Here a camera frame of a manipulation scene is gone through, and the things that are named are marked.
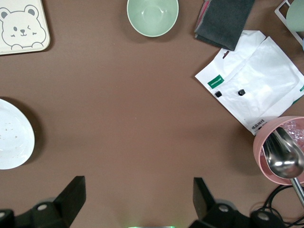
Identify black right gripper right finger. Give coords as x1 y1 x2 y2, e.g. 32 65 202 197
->
192 177 252 228

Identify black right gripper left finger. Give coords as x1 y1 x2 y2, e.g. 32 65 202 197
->
14 176 86 228

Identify white round plate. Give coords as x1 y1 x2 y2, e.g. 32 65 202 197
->
0 98 36 170

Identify pink cup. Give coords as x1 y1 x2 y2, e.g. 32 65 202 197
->
253 115 304 186

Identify metal spoon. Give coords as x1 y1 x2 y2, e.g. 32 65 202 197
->
263 127 304 209

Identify clear crystal pieces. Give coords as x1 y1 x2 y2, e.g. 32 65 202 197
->
284 118 304 143

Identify white plastic bag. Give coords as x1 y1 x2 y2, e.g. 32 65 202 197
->
194 30 304 136

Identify cream tray with bear print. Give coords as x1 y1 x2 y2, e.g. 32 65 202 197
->
0 0 51 56

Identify dark grey cloth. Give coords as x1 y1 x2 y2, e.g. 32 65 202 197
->
194 0 256 51

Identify pale green bowl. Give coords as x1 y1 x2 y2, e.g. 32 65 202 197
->
126 0 179 38

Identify pink cloth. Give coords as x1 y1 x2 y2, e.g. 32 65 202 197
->
194 0 212 34

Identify pale green cup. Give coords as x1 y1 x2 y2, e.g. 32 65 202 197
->
285 0 304 33

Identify black cable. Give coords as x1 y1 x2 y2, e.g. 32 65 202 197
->
249 206 304 226
266 184 304 214

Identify white wire rack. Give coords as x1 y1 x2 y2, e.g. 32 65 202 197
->
274 0 304 47

